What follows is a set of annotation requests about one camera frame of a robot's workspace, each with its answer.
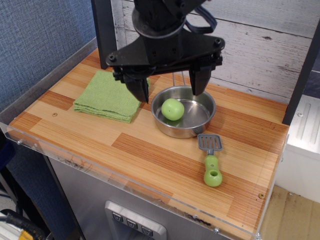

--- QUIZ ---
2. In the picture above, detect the silver toy fridge cabinet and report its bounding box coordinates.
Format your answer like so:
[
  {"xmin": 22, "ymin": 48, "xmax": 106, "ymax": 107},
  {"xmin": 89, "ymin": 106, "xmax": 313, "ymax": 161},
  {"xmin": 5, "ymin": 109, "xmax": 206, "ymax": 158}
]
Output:
[{"xmin": 49, "ymin": 158, "xmax": 227, "ymax": 240}]

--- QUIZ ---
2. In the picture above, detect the green handled toy spatula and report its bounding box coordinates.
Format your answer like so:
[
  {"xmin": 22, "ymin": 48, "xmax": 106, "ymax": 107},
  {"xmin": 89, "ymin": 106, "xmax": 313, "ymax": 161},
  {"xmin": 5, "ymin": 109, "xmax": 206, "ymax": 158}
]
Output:
[{"xmin": 197, "ymin": 133, "xmax": 223, "ymax": 187}]

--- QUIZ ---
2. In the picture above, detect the white aluminium side block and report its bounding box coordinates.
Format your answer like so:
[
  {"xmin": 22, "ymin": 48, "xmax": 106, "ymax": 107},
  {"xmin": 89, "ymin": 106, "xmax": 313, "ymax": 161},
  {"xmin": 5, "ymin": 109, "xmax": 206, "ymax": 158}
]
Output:
[{"xmin": 275, "ymin": 95, "xmax": 320, "ymax": 203}]

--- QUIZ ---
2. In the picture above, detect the yellow tape object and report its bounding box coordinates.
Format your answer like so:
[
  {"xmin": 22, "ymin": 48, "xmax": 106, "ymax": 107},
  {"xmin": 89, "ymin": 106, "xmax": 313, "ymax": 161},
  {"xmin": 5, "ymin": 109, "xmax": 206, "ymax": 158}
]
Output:
[{"xmin": 18, "ymin": 230, "xmax": 35, "ymax": 240}]

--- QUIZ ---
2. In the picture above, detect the dark left shelf post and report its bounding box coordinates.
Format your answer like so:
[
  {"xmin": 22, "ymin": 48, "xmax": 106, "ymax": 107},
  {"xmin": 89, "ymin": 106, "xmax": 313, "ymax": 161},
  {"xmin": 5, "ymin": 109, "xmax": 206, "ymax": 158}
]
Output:
[{"xmin": 91, "ymin": 0, "xmax": 117, "ymax": 70}]

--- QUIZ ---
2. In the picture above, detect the small steel pot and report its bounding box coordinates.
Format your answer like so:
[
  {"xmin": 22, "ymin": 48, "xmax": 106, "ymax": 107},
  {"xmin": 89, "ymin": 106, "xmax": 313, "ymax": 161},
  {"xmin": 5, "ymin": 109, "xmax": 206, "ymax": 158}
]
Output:
[{"xmin": 150, "ymin": 76, "xmax": 217, "ymax": 139}]

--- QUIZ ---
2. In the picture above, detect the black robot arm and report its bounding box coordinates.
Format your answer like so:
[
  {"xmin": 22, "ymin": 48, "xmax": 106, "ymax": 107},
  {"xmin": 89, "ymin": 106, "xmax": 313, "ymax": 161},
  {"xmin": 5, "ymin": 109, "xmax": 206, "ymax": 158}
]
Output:
[{"xmin": 106, "ymin": 0, "xmax": 225, "ymax": 103}]

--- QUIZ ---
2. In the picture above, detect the green toy apple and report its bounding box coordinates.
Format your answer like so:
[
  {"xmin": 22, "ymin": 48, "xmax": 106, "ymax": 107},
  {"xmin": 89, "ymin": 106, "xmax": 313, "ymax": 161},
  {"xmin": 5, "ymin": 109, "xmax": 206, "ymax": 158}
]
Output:
[{"xmin": 161, "ymin": 98, "xmax": 185, "ymax": 121}]

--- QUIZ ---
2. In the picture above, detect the clear acrylic table guard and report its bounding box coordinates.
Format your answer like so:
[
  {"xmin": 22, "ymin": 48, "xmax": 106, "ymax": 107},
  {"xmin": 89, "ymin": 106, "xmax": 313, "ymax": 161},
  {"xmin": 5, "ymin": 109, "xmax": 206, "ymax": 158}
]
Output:
[{"xmin": 0, "ymin": 40, "xmax": 289, "ymax": 240}]

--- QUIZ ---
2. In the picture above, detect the folded green cloth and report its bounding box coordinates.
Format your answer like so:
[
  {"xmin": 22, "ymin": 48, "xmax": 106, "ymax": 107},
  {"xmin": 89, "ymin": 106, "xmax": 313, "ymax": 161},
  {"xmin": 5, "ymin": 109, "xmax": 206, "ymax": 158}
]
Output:
[{"xmin": 73, "ymin": 70, "xmax": 141, "ymax": 123}]

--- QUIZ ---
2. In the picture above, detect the dark shelf post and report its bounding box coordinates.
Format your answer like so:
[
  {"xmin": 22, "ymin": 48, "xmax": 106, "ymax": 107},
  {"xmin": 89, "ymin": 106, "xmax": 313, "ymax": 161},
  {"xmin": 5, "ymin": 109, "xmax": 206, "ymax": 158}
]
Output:
[
  {"xmin": 282, "ymin": 22, "xmax": 320, "ymax": 126},
  {"xmin": 91, "ymin": 0, "xmax": 117, "ymax": 70}
]

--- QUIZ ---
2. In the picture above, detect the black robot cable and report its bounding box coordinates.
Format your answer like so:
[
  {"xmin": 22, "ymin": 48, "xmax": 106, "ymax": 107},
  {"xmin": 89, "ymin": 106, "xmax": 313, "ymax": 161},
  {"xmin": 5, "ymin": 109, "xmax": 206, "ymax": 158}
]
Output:
[{"xmin": 184, "ymin": 6, "xmax": 219, "ymax": 35}]

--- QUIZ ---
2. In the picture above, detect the silver button dispenser panel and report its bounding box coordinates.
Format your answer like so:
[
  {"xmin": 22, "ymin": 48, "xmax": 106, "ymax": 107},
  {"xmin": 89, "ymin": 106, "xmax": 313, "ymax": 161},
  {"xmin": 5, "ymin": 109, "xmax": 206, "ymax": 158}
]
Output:
[{"xmin": 104, "ymin": 200, "xmax": 167, "ymax": 240}]

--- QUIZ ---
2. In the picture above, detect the dark right shelf post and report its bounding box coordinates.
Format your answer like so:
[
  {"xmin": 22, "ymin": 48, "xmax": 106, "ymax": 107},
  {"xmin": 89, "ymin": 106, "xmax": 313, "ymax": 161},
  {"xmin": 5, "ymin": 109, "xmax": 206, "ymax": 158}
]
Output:
[{"xmin": 282, "ymin": 22, "xmax": 320, "ymax": 126}]

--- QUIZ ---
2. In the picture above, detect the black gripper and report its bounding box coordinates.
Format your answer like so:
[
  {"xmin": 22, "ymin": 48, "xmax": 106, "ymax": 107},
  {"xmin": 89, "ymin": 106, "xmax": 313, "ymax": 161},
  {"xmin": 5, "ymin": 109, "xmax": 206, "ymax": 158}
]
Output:
[{"xmin": 106, "ymin": 28, "xmax": 225, "ymax": 103}]

